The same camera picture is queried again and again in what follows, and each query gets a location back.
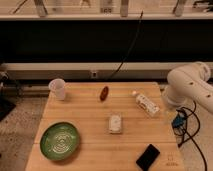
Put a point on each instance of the black smartphone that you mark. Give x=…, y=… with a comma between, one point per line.
x=148, y=157

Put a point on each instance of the translucent plastic cup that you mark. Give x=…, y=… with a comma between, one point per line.
x=57, y=87

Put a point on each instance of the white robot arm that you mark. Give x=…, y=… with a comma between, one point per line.
x=189, y=81

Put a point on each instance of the dark red oval object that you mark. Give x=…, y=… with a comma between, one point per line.
x=104, y=93

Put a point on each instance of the blue connector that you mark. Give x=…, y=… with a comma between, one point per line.
x=178, y=121

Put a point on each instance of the green ribbed plate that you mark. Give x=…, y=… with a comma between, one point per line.
x=59, y=141

